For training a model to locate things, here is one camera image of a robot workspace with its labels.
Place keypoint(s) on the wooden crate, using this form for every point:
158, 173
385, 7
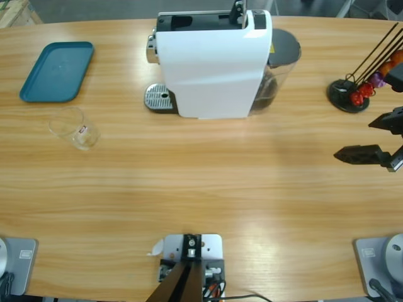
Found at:
15, 12

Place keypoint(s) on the white metal frame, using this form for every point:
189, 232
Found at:
344, 7

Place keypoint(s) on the dark bin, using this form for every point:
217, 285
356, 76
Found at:
395, 6

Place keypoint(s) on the white capsule coffee machine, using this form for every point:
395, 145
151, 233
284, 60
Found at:
214, 72

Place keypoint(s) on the silver grey machine lever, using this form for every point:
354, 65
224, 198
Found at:
236, 12

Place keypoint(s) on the dark camera post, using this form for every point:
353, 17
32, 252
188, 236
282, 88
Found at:
185, 283

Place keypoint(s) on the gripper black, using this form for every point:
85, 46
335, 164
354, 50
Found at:
396, 163

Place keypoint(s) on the red coffee capsule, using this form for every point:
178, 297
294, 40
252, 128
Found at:
357, 98
366, 89

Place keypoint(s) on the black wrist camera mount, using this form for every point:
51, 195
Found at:
395, 77

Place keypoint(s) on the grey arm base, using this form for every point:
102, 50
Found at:
378, 258
19, 264

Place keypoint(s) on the white paper tab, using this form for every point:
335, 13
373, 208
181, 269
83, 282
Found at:
157, 248

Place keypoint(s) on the metal grate drip tray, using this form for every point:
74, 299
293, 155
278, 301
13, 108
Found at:
159, 96

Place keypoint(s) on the black electronics module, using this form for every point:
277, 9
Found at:
217, 270

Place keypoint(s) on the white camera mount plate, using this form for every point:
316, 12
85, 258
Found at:
214, 248

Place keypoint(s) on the clear drinking glass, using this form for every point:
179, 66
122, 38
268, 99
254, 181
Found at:
80, 136

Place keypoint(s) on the purple coffee capsule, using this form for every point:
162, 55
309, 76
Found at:
376, 80

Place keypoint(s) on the teal plastic tray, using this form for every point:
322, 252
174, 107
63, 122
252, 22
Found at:
56, 72

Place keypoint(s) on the black capsule holder with rods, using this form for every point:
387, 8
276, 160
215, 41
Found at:
338, 94

